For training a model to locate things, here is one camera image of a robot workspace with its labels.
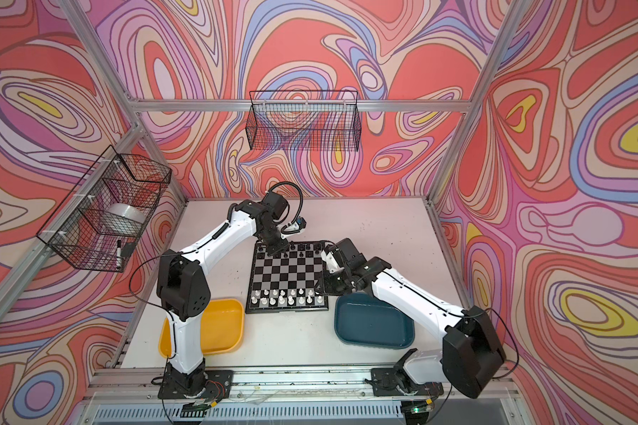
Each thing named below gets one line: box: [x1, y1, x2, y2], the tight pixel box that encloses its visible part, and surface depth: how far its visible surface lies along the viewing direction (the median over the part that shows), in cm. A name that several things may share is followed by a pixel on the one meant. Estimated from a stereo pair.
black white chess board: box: [245, 239, 329, 315], surface depth 95 cm
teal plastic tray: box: [334, 293, 416, 350], surface depth 86 cm
